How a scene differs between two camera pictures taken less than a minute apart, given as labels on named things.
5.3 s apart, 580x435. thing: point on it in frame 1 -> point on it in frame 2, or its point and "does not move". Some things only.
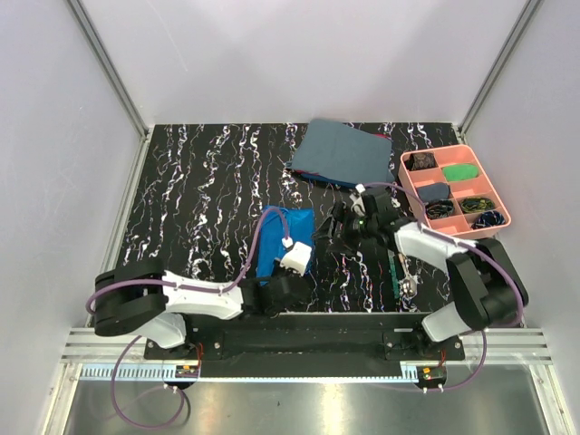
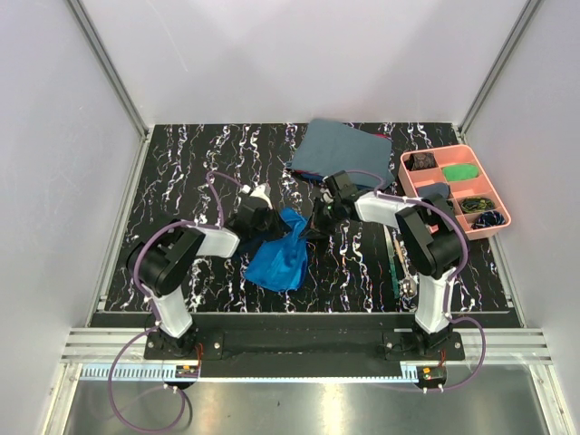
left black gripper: x=284 y=270 -> x=281 y=227
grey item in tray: x=433 y=192 does not move
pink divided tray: x=457 y=196 does not move
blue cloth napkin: x=281 y=227 does not move
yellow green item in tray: x=476 y=204 does not move
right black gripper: x=343 y=214 -> x=314 y=233
